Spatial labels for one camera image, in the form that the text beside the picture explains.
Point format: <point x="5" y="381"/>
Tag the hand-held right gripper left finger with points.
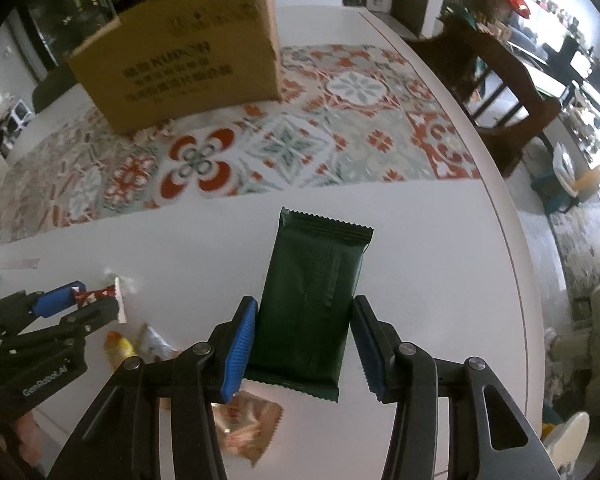
<point x="237" y="350"/>

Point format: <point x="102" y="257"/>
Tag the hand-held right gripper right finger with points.
<point x="367" y="345"/>

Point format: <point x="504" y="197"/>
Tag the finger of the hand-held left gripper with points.
<point x="55" y="301"/>
<point x="92" y="314"/>

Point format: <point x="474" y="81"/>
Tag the red and white striped packet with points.
<point x="102" y="291"/>

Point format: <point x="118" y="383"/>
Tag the dark green snack packet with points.
<point x="310" y="285"/>

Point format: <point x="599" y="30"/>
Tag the brown cardboard box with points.
<point x="190" y="60"/>

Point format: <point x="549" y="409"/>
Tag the small yellow snack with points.
<point x="119" y="347"/>

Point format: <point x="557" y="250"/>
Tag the small white snack packet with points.
<point x="152" y="342"/>

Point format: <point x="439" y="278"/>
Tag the shiny copper snack packet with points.
<point x="247" y="422"/>

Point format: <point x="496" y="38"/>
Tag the white patterned table mat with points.
<point x="430" y="240"/>

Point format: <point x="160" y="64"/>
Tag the dark wooden chair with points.
<point x="500" y="90"/>

